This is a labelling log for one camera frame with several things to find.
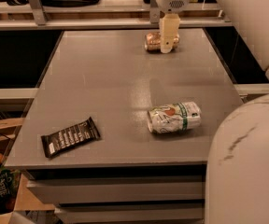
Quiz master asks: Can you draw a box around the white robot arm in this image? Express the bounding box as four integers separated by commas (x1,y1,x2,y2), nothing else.
205,0,269,224

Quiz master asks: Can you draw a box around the white green soda can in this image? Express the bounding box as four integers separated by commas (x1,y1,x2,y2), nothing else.
148,102,202,133

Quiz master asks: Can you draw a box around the grey drawer cabinet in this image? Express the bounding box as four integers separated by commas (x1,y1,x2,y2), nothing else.
7,29,241,224

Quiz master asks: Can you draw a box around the cardboard box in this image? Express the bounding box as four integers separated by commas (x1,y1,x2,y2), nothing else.
0,118,59,224

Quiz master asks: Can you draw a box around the orange soda can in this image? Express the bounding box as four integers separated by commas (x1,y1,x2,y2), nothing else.
144,31,180,52

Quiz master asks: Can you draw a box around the metal shelf frame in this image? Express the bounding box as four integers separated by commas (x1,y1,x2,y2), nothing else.
0,0,234,32

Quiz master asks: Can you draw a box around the black snack bar wrapper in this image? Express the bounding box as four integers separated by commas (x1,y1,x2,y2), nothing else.
41,118,101,159

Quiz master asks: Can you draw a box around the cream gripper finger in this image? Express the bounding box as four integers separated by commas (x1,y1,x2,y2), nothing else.
159,13,180,53

